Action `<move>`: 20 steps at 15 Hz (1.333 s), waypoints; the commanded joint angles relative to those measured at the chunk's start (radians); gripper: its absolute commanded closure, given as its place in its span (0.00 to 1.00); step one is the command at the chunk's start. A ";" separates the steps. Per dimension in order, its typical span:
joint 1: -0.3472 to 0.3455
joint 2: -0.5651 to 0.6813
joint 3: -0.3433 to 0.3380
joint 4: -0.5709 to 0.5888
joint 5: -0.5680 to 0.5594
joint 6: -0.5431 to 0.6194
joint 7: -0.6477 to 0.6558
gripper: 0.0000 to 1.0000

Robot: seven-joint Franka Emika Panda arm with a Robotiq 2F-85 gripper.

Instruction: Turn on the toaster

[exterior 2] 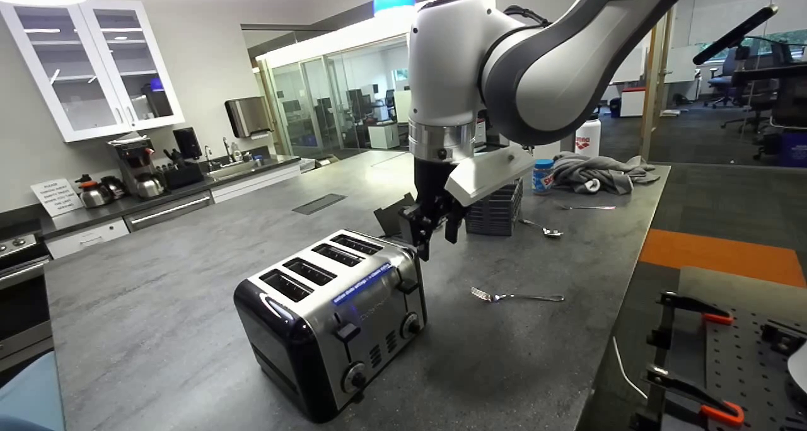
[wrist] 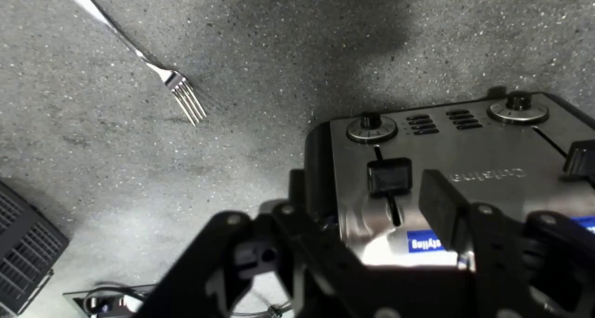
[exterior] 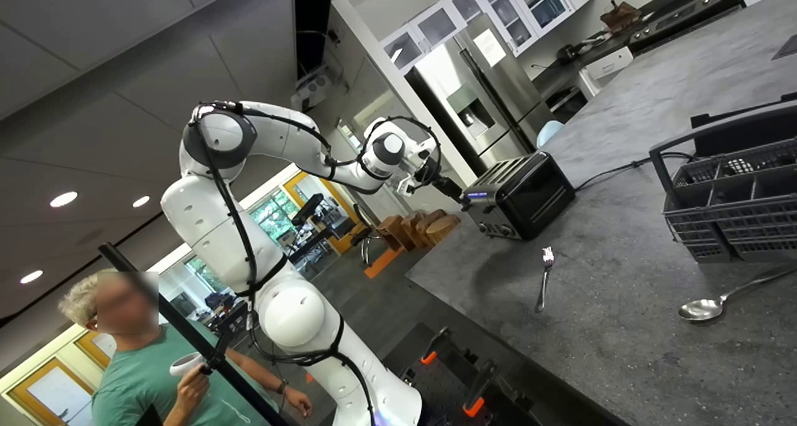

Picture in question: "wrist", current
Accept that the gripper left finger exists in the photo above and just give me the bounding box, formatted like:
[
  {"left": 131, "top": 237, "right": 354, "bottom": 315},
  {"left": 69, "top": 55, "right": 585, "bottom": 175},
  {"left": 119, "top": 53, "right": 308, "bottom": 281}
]
[{"left": 134, "top": 168, "right": 364, "bottom": 318}]

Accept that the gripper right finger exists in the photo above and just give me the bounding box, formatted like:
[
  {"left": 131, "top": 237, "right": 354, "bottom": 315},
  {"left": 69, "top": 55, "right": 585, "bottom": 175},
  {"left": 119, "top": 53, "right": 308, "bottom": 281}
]
[{"left": 418, "top": 168, "right": 595, "bottom": 318}]

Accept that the stainless steel toaster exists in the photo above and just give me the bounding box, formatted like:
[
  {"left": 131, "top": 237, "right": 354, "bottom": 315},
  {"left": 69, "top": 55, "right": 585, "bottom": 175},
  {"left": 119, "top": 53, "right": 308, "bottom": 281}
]
[{"left": 303, "top": 88, "right": 595, "bottom": 268}]

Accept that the black toaster lever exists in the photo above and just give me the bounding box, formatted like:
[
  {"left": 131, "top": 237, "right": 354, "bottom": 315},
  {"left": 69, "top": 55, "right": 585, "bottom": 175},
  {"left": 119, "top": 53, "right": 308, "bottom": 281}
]
[
  {"left": 366, "top": 158, "right": 413, "bottom": 199},
  {"left": 563, "top": 140, "right": 595, "bottom": 177}
]

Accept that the silver toaster knob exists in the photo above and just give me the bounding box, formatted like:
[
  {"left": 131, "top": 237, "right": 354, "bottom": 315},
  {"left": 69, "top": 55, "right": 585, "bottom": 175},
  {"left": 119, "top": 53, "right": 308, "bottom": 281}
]
[
  {"left": 346, "top": 113, "right": 399, "bottom": 145},
  {"left": 487, "top": 91, "right": 550, "bottom": 125}
]

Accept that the silver fork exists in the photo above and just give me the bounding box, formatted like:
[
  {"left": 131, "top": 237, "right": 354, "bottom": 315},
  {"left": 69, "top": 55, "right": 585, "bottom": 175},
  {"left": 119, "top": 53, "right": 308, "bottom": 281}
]
[{"left": 50, "top": 0, "right": 208, "bottom": 126}]

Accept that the black vented appliance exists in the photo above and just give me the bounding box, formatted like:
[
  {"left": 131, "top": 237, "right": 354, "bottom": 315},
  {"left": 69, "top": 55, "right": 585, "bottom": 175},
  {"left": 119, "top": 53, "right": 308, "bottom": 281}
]
[{"left": 0, "top": 179, "right": 71, "bottom": 315}]

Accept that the grey cable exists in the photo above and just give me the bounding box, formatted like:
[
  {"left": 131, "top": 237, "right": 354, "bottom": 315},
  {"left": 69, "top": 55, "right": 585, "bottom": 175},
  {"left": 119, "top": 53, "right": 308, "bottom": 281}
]
[{"left": 231, "top": 288, "right": 295, "bottom": 318}]

